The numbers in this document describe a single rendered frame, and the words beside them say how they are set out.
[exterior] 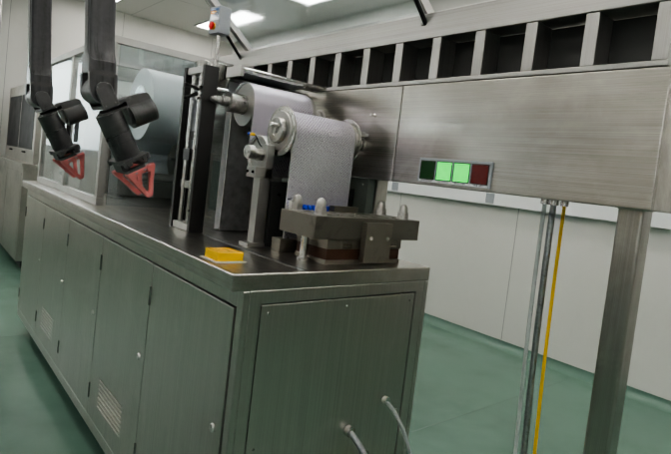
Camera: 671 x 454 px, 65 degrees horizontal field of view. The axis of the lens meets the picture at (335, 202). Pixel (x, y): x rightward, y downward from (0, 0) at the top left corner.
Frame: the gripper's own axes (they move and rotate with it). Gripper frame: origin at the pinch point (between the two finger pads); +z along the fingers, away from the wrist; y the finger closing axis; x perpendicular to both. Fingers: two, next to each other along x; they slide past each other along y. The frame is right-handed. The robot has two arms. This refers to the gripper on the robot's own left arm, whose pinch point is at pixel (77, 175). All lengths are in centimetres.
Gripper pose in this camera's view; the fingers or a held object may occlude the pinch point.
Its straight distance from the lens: 178.4
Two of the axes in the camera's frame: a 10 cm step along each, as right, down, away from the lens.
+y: -6.7, -1.2, 7.3
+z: 2.6, 8.9, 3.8
